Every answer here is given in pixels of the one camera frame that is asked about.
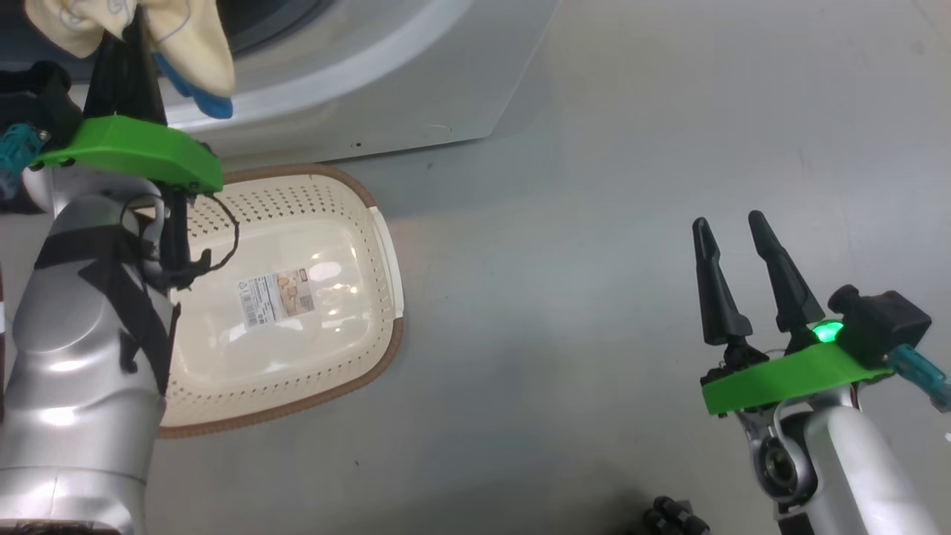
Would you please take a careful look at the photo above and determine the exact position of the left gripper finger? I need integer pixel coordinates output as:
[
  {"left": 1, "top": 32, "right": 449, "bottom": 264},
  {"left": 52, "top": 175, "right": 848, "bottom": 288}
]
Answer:
[
  {"left": 125, "top": 7, "right": 168, "bottom": 123},
  {"left": 85, "top": 33, "right": 127, "bottom": 118}
]

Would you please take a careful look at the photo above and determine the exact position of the white basket label sticker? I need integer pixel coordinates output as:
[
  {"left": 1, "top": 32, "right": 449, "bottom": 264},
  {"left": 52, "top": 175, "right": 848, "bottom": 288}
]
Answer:
[{"left": 238, "top": 269, "right": 317, "bottom": 329}]

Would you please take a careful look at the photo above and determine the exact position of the cream perforated laundry basket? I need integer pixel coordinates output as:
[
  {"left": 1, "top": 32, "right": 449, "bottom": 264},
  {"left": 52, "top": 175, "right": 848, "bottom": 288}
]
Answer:
[{"left": 152, "top": 163, "right": 406, "bottom": 439}]

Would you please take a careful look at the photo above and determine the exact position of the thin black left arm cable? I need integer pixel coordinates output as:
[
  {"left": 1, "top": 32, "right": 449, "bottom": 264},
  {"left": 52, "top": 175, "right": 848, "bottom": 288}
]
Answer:
[{"left": 119, "top": 189, "right": 240, "bottom": 291}]

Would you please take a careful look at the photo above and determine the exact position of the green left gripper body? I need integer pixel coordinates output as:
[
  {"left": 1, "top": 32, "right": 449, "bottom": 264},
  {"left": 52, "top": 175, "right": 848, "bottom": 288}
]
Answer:
[{"left": 30, "top": 115, "right": 224, "bottom": 194}]

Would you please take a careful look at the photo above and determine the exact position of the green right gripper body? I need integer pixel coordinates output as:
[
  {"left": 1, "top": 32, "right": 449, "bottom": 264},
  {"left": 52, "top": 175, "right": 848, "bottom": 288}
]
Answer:
[{"left": 702, "top": 343, "right": 892, "bottom": 415}]

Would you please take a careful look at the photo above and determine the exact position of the teal left camera cable plug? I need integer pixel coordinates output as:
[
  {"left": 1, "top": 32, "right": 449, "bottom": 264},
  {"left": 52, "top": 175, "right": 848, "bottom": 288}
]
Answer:
[{"left": 0, "top": 123, "right": 49, "bottom": 201}]

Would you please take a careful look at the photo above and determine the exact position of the white washing machine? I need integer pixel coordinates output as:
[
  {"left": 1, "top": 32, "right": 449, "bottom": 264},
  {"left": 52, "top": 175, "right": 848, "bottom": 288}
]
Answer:
[{"left": 0, "top": 0, "right": 562, "bottom": 166}]

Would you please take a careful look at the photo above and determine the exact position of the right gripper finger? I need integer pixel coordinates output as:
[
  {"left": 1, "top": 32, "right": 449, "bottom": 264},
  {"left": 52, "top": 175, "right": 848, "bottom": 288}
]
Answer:
[
  {"left": 748, "top": 210, "right": 825, "bottom": 335},
  {"left": 692, "top": 217, "right": 753, "bottom": 346}
]

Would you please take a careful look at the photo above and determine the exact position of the teal camera cable plug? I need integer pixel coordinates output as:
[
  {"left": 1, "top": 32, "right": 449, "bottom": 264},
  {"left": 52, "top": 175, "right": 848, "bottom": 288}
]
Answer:
[
  {"left": 0, "top": 123, "right": 49, "bottom": 201},
  {"left": 884, "top": 343, "right": 951, "bottom": 413}
]

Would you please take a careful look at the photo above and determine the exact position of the teal right camera cable plug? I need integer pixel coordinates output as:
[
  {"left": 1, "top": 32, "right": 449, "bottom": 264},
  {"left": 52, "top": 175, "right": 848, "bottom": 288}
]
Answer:
[{"left": 884, "top": 343, "right": 951, "bottom": 413}]

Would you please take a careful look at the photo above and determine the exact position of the cream bear face garment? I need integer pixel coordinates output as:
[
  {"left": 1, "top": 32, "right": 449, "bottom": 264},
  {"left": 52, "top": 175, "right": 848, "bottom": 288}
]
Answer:
[{"left": 25, "top": 0, "right": 237, "bottom": 120}]

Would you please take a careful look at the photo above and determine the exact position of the black corrugated cable conduit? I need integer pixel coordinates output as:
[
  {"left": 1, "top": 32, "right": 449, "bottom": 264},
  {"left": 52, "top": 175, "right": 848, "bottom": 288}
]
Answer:
[{"left": 643, "top": 496, "right": 710, "bottom": 535}]

